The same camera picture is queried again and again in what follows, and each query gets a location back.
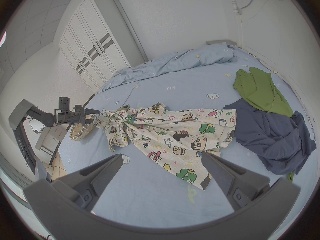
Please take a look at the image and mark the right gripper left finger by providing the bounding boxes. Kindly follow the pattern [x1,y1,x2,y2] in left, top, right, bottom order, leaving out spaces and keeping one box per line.
[51,153,123,209]

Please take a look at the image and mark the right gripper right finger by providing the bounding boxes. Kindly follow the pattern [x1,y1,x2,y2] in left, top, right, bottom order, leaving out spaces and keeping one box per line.
[201,150,271,212]

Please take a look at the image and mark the white printed pyjama top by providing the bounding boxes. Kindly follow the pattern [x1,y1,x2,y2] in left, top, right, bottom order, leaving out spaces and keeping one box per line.
[93,103,237,191]

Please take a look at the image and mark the round woven basket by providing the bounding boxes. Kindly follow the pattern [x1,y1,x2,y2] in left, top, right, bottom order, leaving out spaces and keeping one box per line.
[69,123,95,142]

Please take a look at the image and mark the dark blue garment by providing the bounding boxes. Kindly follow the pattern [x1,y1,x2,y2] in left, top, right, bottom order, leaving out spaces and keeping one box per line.
[223,98,317,176]

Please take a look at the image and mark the bed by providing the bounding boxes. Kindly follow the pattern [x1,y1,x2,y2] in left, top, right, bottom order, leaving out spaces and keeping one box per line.
[59,0,320,226]

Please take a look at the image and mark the white wardrobe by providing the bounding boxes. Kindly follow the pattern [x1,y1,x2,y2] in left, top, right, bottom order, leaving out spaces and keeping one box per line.
[58,0,148,94]

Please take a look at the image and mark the pale blue quilt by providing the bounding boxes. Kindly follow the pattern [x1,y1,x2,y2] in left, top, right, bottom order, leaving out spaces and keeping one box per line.
[96,43,238,93]

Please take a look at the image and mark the green shorts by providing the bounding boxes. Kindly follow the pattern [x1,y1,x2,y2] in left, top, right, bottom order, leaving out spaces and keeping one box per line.
[233,66,295,182]

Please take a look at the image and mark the grey bedside table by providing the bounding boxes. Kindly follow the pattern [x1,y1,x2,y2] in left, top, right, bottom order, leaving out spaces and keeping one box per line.
[206,39,237,46]

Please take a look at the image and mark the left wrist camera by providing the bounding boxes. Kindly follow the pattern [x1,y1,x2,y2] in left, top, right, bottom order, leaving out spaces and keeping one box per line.
[58,97,70,114]

